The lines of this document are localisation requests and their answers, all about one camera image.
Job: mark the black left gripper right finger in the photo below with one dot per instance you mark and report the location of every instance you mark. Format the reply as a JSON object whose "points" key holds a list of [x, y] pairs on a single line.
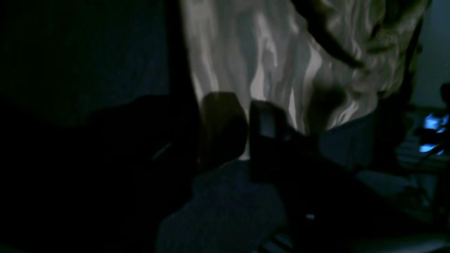
{"points": [[329, 209]]}

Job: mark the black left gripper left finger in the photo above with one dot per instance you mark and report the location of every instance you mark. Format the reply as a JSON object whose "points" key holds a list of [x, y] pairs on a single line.
{"points": [[102, 187]]}

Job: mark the camouflage t-shirt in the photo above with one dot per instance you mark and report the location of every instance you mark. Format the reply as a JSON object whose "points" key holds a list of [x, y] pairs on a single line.
{"points": [[324, 62]]}

